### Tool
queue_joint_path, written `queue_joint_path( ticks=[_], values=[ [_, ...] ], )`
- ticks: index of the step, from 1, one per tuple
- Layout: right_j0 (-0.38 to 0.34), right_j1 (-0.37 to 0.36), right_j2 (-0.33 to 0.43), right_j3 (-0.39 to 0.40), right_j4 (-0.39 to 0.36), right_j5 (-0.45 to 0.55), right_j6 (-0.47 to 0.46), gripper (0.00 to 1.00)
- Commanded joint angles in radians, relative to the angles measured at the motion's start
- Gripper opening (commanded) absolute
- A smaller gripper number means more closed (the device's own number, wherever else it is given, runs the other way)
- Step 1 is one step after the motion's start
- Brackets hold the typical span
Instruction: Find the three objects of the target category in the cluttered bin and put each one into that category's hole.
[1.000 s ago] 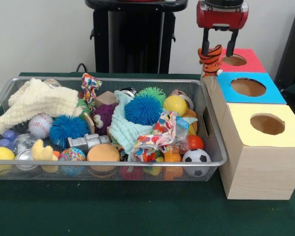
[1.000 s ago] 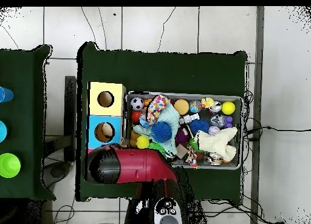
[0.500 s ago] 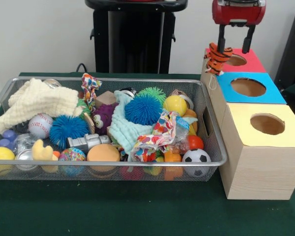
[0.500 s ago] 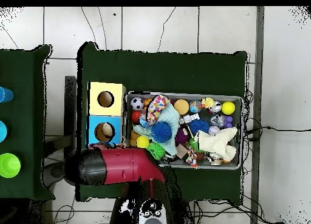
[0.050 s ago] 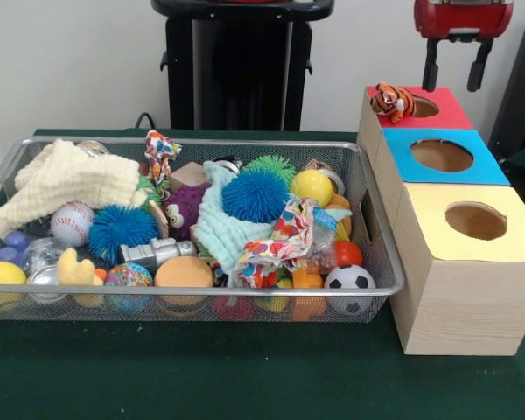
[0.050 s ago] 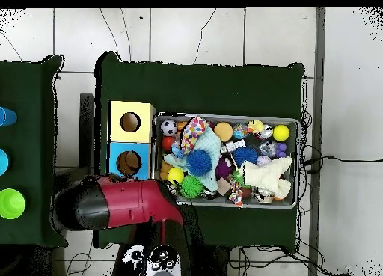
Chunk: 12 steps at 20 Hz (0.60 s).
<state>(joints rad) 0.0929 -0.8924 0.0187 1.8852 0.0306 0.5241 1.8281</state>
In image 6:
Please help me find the large multicoloured patterned cloth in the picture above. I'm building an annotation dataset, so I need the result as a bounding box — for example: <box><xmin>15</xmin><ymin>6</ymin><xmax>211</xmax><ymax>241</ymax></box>
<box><xmin>180</xmin><ymin>116</ymin><xmax>209</xmax><ymax>153</ymax></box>

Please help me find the blue spiky toy with eyes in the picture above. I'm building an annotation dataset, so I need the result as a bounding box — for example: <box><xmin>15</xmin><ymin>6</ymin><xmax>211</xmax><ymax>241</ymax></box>
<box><xmin>186</xmin><ymin>149</ymin><xmax>213</xmax><ymax>177</ymax></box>

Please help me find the wooden box with three holes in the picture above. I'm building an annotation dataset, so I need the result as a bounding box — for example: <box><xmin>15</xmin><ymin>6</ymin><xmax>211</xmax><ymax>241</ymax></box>
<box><xmin>106</xmin><ymin>100</ymin><xmax>156</xmax><ymax>181</ymax></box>

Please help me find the mint green waffle cloth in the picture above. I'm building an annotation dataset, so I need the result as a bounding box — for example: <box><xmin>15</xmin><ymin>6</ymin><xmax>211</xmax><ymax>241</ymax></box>
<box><xmin>163</xmin><ymin>127</ymin><xmax>223</xmax><ymax>193</ymax></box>

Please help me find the black and white soccer ball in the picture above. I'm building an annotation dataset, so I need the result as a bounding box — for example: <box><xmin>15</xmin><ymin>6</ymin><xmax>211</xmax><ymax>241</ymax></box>
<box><xmin>160</xmin><ymin>119</ymin><xmax>178</xmax><ymax>137</ymax></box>

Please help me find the smooth yellow ball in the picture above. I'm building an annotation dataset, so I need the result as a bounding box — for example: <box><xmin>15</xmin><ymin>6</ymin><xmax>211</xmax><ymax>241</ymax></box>
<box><xmin>167</xmin><ymin>167</ymin><xmax>186</xmax><ymax>185</ymax></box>

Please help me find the orange foam ball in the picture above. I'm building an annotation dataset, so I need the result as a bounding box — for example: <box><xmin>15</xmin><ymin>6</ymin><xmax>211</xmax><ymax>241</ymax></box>
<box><xmin>214</xmin><ymin>121</ymin><xmax>233</xmax><ymax>143</ymax></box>

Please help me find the green spiky ball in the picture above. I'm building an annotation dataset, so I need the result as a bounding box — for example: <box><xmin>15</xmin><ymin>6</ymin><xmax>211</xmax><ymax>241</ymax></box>
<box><xmin>179</xmin><ymin>174</ymin><xmax>205</xmax><ymax>199</ymax></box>

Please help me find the blue spiky ball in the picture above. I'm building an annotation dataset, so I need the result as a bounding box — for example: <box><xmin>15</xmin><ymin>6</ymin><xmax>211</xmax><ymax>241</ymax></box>
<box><xmin>232</xmin><ymin>146</ymin><xmax>259</xmax><ymax>167</ymax></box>

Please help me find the dark green table cloth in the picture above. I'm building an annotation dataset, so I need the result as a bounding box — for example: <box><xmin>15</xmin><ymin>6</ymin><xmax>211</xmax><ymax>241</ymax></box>
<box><xmin>93</xmin><ymin>51</ymin><xmax>306</xmax><ymax>253</ymax></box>

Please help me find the cream waffle cloth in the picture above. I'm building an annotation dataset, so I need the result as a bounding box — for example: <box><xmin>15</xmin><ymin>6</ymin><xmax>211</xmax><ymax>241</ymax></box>
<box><xmin>239</xmin><ymin>156</ymin><xmax>294</xmax><ymax>200</ymax></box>

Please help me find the yellow tennis ball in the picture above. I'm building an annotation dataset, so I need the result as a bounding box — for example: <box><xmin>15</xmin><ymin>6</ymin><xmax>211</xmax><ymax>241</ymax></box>
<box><xmin>272</xmin><ymin>124</ymin><xmax>291</xmax><ymax>142</ymax></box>

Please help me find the green cloth covered side table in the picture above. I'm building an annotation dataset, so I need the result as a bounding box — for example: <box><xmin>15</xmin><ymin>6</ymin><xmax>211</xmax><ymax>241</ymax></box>
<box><xmin>0</xmin><ymin>55</ymin><xmax>70</xmax><ymax>248</ymax></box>

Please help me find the blue cup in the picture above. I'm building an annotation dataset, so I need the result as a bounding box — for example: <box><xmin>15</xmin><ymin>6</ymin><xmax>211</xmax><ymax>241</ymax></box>
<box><xmin>0</xmin><ymin>148</ymin><xmax>10</xmax><ymax>177</ymax></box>
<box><xmin>0</xmin><ymin>105</ymin><xmax>18</xmax><ymax>127</ymax></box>

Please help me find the green cup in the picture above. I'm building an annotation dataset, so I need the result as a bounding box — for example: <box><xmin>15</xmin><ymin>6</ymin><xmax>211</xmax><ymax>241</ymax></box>
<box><xmin>0</xmin><ymin>188</ymin><xmax>27</xmax><ymax>220</ymax></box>

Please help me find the shallow wire mesh bin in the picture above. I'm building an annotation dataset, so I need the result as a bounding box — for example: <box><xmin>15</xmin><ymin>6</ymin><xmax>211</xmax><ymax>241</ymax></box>
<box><xmin>150</xmin><ymin>109</ymin><xmax>301</xmax><ymax>210</ymax></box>

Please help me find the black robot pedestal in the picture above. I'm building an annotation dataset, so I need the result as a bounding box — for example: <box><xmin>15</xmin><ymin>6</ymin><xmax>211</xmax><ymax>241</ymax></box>
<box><xmin>191</xmin><ymin>245</ymin><xmax>231</xmax><ymax>276</ymax></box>

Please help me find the black power cable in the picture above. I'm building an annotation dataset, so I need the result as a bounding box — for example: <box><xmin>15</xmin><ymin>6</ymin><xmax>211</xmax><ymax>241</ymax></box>
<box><xmin>303</xmin><ymin>154</ymin><xmax>383</xmax><ymax>167</ymax></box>

